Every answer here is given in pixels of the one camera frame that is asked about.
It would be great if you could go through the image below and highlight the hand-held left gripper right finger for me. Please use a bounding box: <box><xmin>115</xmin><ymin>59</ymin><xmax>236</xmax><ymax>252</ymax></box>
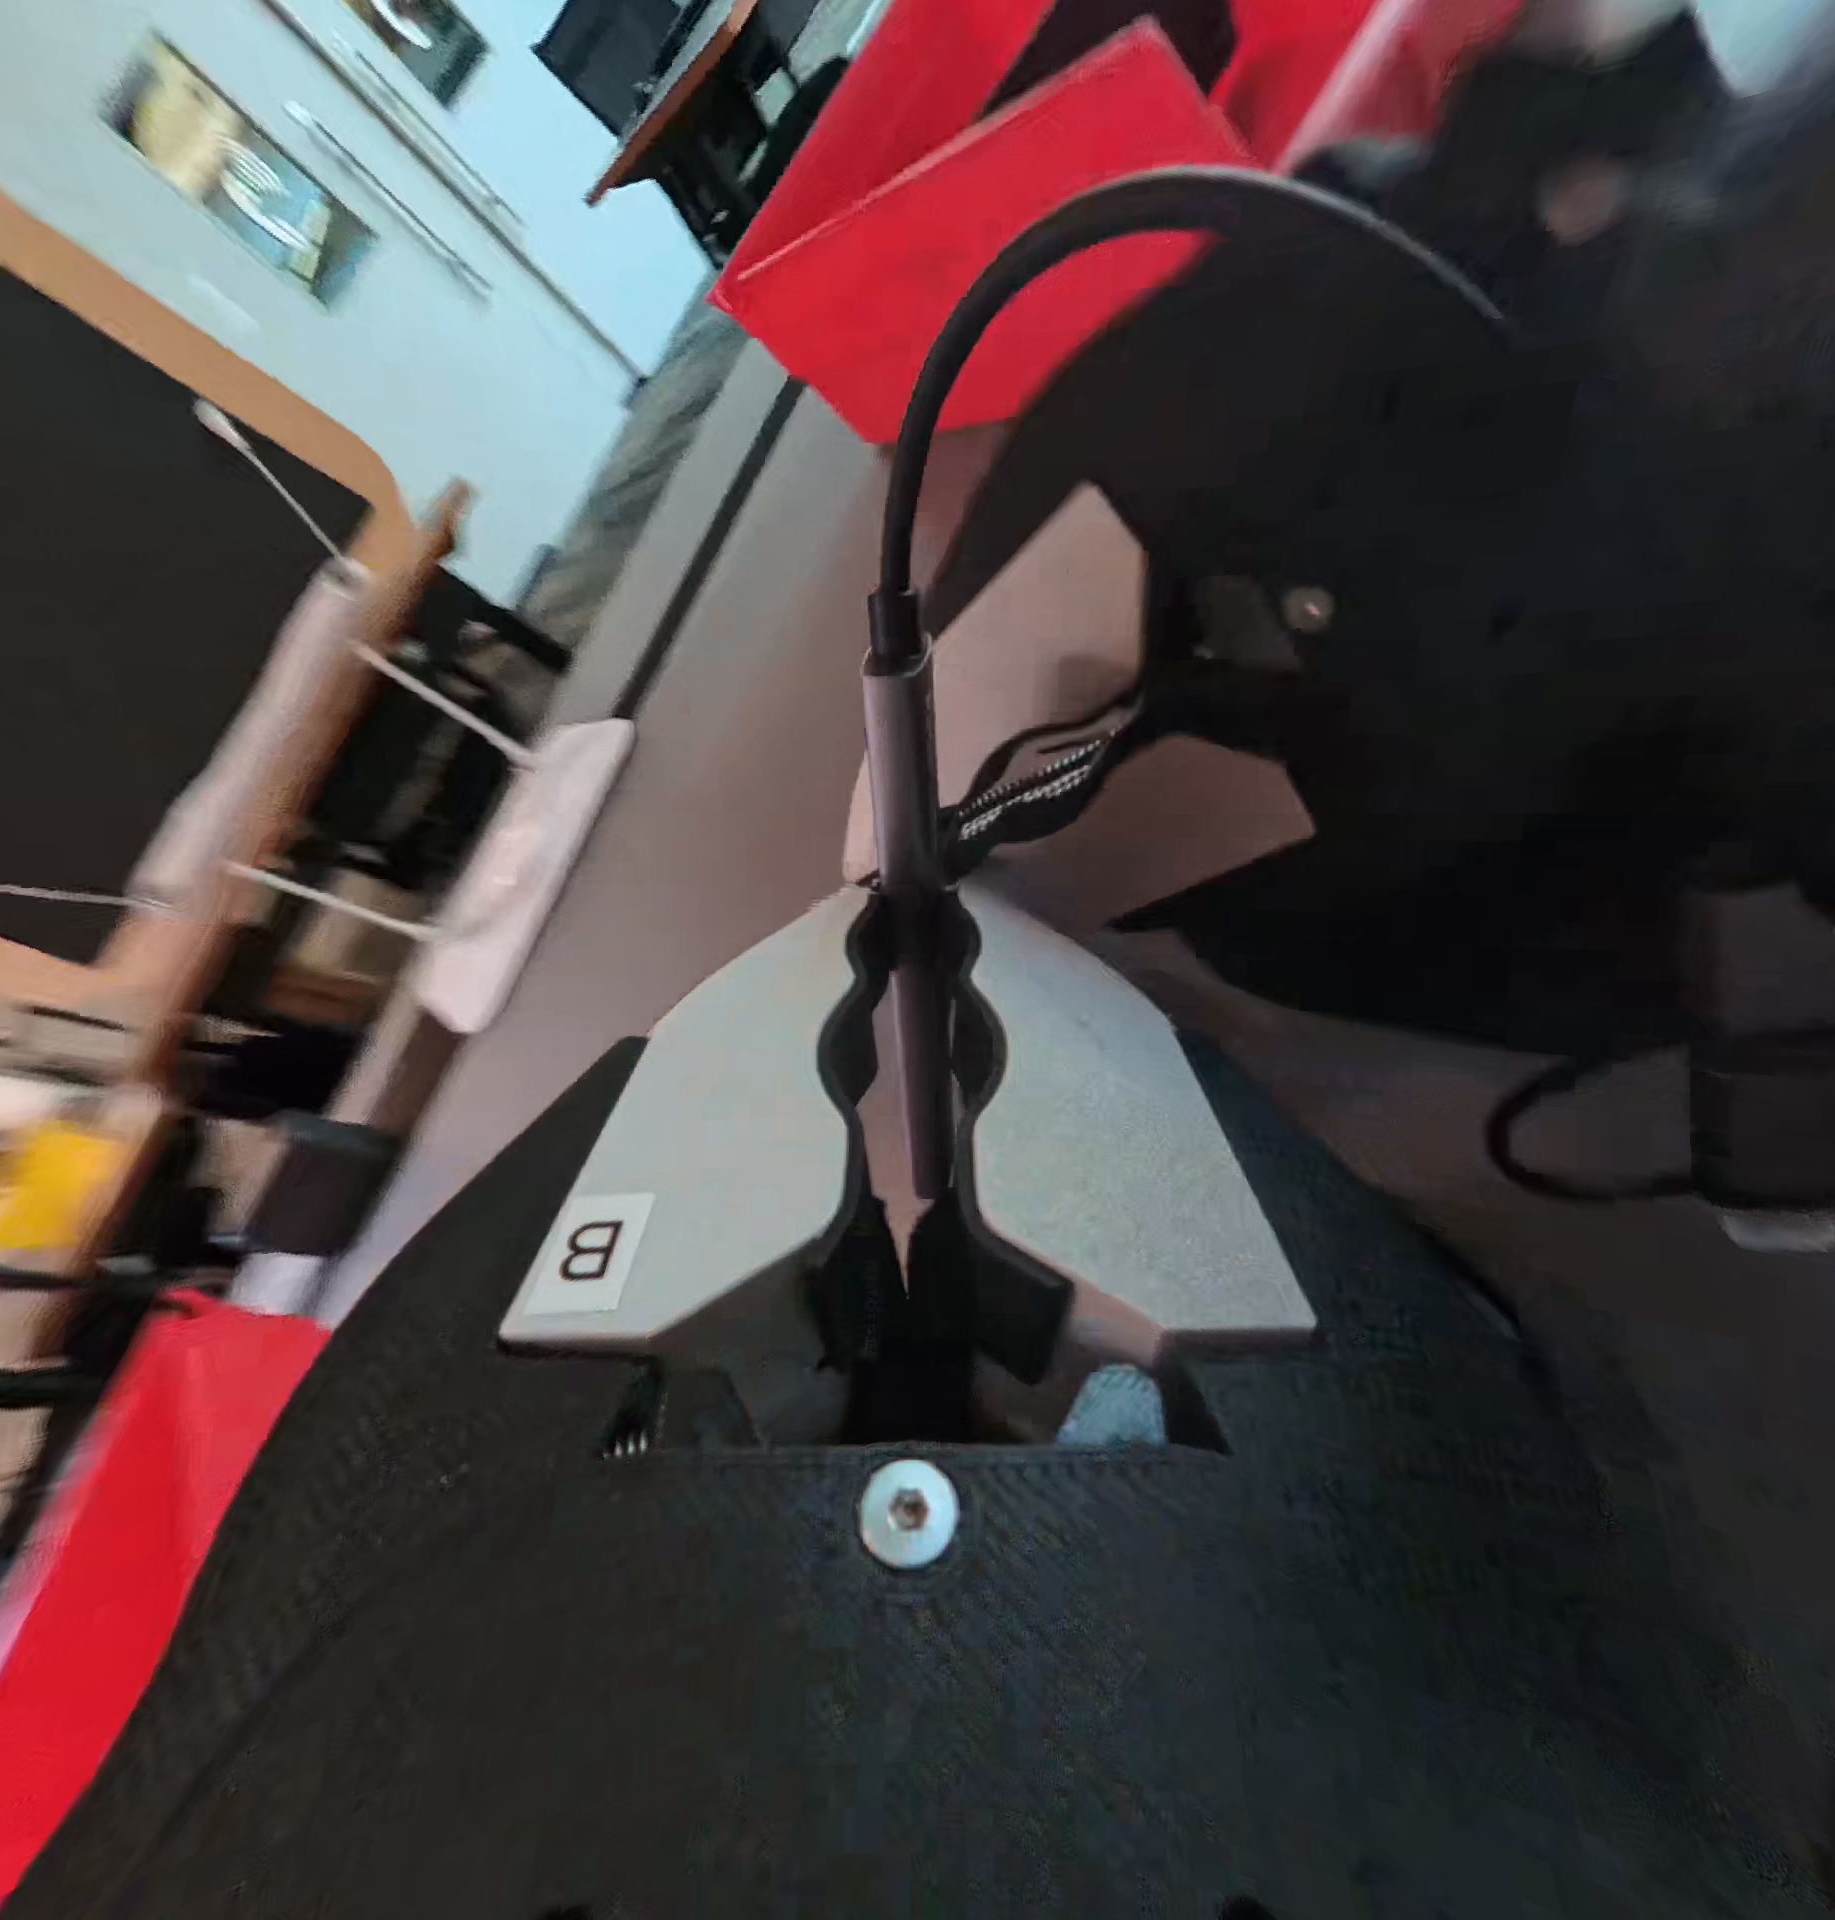
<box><xmin>939</xmin><ymin>884</ymin><xmax>1317</xmax><ymax>1391</ymax></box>

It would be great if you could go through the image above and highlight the yellow plastic bin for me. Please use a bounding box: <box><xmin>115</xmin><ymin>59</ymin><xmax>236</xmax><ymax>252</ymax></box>
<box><xmin>0</xmin><ymin>1124</ymin><xmax>128</xmax><ymax>1249</ymax></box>

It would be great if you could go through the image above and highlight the framed wall picture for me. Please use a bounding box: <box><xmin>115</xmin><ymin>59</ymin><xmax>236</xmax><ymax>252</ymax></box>
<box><xmin>103</xmin><ymin>30</ymin><xmax>375</xmax><ymax>305</ymax></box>

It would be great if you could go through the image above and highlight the black white braided usb-c cable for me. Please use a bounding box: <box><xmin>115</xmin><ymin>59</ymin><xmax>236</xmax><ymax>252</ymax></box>
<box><xmin>939</xmin><ymin>714</ymin><xmax>1146</xmax><ymax>886</ymax></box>

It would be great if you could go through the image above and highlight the black hub cable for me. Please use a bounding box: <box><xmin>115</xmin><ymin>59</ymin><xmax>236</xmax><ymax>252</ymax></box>
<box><xmin>869</xmin><ymin>168</ymin><xmax>1512</xmax><ymax>662</ymax></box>

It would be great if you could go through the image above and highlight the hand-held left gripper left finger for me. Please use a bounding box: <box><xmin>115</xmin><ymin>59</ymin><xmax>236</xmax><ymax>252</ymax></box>
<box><xmin>502</xmin><ymin>884</ymin><xmax>879</xmax><ymax>1368</ymax></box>

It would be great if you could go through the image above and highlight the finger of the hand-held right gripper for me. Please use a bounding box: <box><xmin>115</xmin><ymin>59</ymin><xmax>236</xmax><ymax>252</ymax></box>
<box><xmin>928</xmin><ymin>485</ymin><xmax>1156</xmax><ymax>805</ymax></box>
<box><xmin>964</xmin><ymin>731</ymin><xmax>1317</xmax><ymax>928</ymax></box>

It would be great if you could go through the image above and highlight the black panel wooden frame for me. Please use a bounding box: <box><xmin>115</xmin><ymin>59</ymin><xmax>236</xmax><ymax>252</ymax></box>
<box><xmin>0</xmin><ymin>172</ymin><xmax>472</xmax><ymax>1050</ymax></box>

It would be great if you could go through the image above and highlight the dark grey block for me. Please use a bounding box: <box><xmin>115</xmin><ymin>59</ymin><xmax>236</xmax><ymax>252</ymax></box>
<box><xmin>1678</xmin><ymin>880</ymin><xmax>1835</xmax><ymax>1249</ymax></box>

